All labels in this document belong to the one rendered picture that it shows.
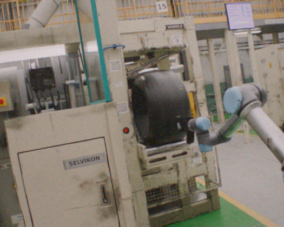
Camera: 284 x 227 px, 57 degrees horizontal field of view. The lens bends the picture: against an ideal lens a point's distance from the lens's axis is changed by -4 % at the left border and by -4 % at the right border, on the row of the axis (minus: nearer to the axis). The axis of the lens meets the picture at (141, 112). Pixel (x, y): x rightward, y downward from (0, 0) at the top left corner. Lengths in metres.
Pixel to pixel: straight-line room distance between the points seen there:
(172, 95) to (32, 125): 1.04
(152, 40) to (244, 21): 3.90
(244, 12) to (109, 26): 4.41
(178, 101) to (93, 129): 0.91
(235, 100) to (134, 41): 1.22
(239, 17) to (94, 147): 5.21
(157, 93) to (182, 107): 0.19
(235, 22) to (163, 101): 4.28
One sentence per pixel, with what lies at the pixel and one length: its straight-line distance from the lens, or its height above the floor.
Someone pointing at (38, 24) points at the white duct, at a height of 1.93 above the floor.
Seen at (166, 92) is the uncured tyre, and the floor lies 1.28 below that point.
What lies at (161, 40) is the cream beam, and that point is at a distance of 2.29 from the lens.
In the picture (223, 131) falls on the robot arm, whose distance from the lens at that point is 1.55.
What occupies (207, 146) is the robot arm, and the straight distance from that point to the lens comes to 1.52.
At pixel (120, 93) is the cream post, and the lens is 1.86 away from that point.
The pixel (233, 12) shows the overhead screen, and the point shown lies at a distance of 5.89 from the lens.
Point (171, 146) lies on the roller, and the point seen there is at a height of 0.90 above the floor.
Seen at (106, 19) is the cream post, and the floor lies 1.84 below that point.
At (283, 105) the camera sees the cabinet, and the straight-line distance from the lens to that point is 6.55.
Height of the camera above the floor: 1.26
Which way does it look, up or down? 3 degrees down
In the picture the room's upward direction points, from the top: 9 degrees counter-clockwise
